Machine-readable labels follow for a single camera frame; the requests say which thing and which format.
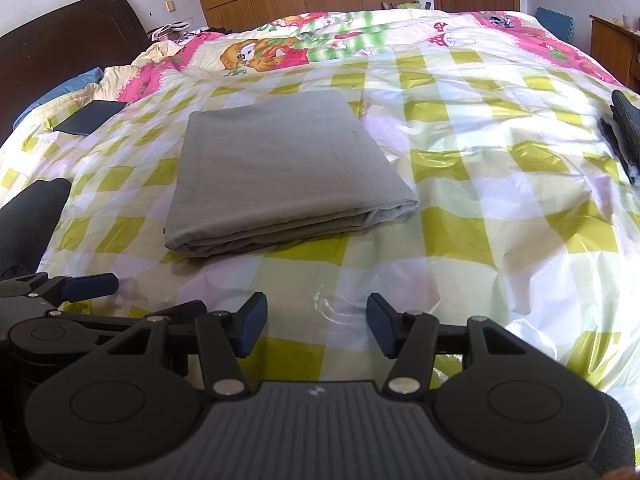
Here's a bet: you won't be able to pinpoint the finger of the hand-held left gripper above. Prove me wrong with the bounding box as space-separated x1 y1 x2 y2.
0 272 120 317
92 299 208 332

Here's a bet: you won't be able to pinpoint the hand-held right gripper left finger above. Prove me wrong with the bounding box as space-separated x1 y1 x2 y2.
102 291 269 396

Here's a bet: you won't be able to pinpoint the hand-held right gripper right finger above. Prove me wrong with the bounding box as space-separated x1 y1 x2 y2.
366 292 546 396

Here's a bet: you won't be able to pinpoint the grey pants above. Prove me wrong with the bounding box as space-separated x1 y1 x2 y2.
162 91 420 259

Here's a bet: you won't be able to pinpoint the person's right forearm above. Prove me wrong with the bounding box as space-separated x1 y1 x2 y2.
600 391 638 480

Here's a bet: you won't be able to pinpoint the dark blue notebook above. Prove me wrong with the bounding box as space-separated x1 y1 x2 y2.
51 99 130 136

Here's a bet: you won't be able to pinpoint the checked plastic sheet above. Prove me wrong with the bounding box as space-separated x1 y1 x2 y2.
0 35 640 401

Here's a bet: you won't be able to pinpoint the blue pillow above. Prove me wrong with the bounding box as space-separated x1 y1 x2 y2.
12 67 104 131

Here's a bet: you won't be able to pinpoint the dark wooden headboard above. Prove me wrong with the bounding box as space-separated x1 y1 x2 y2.
0 0 152 146

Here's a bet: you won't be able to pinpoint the striped cloth pile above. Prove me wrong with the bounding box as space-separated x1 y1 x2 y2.
148 20 209 41

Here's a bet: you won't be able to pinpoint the cartoon printed quilt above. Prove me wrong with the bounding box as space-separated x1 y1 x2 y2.
85 9 626 107

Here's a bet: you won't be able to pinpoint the blue plaid folded garment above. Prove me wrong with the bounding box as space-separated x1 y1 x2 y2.
597 118 640 187

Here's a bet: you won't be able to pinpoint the dark grey knit folded garment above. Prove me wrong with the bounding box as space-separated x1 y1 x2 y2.
610 89 640 172

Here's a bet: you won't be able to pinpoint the blue foam mat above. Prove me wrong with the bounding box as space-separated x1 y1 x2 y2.
535 6 576 44

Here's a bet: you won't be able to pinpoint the wooden desk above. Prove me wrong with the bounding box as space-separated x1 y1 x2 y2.
589 14 640 94

